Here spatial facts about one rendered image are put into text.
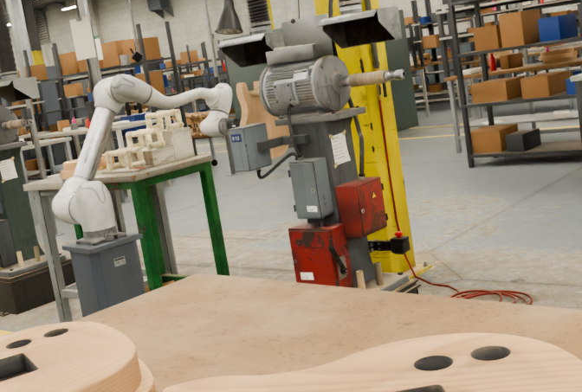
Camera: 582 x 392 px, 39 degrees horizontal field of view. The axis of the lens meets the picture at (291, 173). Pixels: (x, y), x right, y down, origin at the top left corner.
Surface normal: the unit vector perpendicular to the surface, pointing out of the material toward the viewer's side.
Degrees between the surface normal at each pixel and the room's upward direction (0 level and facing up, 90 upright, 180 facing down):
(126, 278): 90
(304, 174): 90
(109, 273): 90
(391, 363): 0
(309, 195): 90
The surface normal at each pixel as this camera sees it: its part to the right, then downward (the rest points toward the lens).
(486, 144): -0.62, 0.20
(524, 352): -0.15, -0.98
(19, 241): 0.74, -0.03
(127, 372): 0.95, -0.11
